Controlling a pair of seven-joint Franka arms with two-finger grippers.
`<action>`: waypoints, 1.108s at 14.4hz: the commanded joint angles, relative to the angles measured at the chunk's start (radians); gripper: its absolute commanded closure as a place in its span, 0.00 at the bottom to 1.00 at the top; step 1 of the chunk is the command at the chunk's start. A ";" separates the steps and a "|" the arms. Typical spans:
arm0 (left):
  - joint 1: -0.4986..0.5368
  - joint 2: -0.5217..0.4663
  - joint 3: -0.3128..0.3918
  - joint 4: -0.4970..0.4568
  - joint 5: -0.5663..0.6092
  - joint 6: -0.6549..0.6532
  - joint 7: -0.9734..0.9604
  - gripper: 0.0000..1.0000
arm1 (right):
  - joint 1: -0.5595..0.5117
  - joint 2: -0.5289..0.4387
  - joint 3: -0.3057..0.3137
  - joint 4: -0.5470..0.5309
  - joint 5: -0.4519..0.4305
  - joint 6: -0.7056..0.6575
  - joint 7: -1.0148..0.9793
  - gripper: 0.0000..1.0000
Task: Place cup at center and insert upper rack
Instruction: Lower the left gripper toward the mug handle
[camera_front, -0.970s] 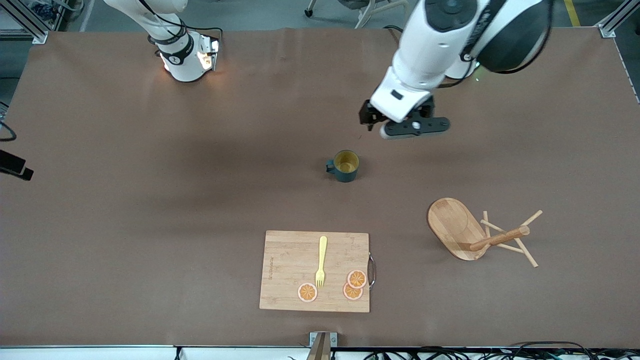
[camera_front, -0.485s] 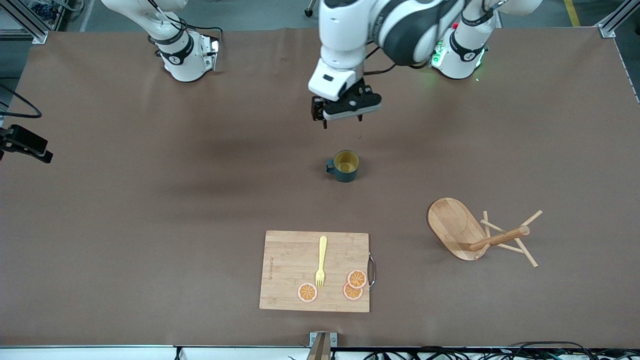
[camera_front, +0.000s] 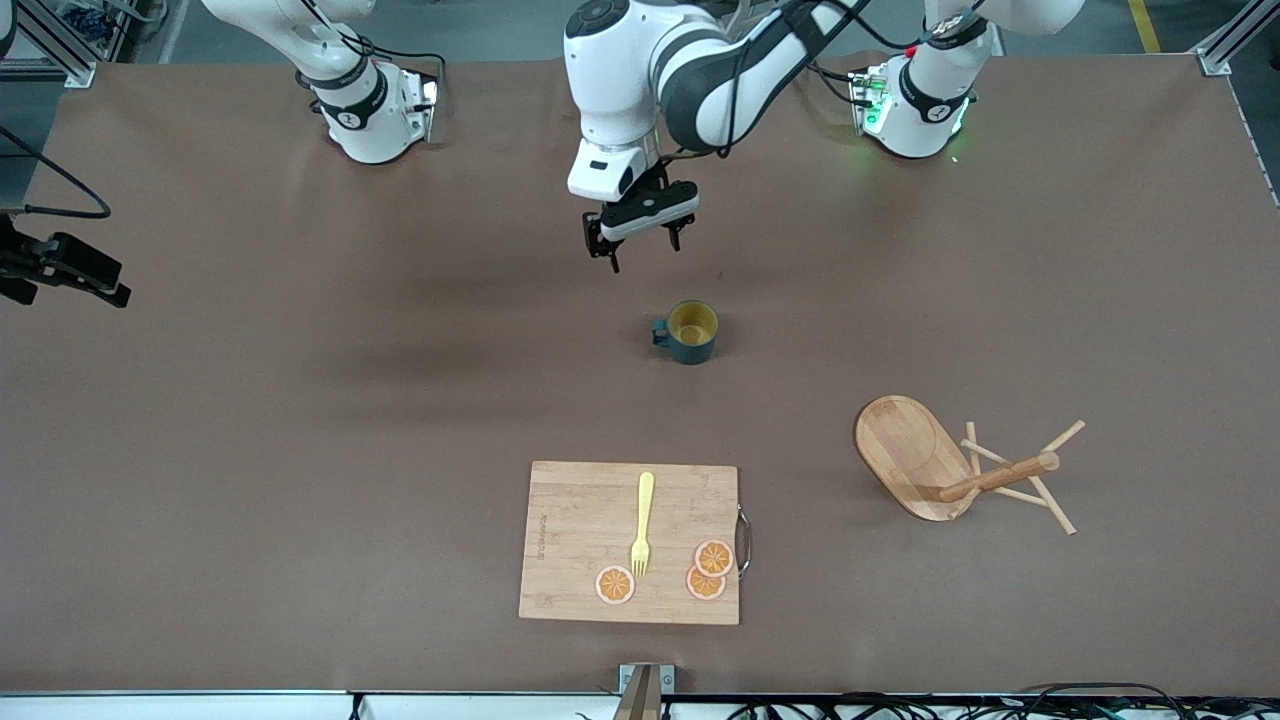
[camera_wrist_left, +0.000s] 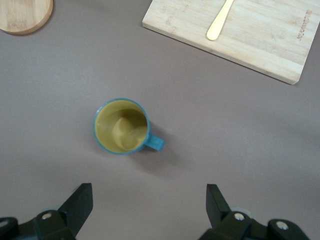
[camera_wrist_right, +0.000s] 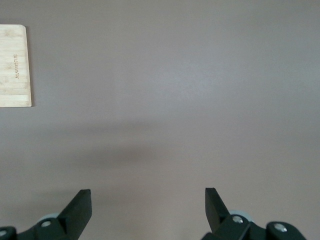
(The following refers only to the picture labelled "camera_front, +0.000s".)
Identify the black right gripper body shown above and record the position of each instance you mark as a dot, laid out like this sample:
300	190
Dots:
22	259

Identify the teal cup yellow inside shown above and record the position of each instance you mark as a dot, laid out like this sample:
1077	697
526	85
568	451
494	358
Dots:
690	345

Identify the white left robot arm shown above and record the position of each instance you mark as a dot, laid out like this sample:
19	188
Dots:
610	90

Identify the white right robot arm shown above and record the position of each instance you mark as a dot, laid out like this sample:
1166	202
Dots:
370	130

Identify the wooden cup rack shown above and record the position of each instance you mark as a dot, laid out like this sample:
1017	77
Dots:
905	450

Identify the brown table cover mat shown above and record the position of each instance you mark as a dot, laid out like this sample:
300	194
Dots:
400	300

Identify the yellow plastic fork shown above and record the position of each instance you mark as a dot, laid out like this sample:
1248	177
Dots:
645	500

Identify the bamboo cutting board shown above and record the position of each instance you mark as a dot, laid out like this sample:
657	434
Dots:
580	530

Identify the toy orange slice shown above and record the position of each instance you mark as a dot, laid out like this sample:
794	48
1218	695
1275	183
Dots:
700	590
714	557
615	585

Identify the aluminium frame profile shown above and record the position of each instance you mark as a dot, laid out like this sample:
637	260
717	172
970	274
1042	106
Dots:
1235	40
60	50

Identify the aluminium camera post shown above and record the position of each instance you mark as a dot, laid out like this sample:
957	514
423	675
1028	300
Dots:
645	690

